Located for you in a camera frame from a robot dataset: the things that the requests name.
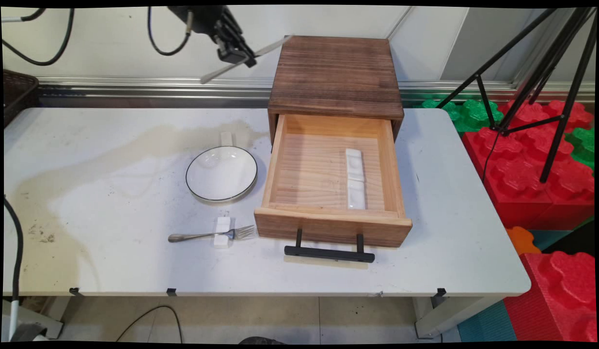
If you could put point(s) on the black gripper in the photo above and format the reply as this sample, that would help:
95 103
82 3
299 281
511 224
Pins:
202 18

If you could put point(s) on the silver table knife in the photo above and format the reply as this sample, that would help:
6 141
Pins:
270 47

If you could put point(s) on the small white cutlery rest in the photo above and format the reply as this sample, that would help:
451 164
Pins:
226 138
223 224

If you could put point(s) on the dark wooden cabinet box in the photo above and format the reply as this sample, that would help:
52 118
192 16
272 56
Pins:
336 72

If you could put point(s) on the white plate with black rim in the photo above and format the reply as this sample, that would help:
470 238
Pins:
222 173

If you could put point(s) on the light wooden drawer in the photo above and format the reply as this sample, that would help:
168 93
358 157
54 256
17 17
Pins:
314 165

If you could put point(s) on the long white ceramic cutlery rest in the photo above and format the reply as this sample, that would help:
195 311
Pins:
355 169

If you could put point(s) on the silver fork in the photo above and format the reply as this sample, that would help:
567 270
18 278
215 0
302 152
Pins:
197 236

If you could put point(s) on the dark wicker basket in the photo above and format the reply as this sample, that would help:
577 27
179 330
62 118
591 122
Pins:
18 97

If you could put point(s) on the green foam block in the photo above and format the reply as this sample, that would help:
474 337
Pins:
584 145
469 114

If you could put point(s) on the large red foam block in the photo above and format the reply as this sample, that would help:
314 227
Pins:
527 169

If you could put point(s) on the black tripod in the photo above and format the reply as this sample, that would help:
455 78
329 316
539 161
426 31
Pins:
561 72

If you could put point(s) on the white table leg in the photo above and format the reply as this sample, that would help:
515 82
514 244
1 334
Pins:
449 317

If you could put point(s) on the orange foam piece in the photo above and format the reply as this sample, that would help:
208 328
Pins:
521 241

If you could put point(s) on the teal foam mat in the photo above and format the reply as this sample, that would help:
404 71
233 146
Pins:
486 325

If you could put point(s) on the aluminium rail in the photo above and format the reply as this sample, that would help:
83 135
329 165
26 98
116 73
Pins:
159 89

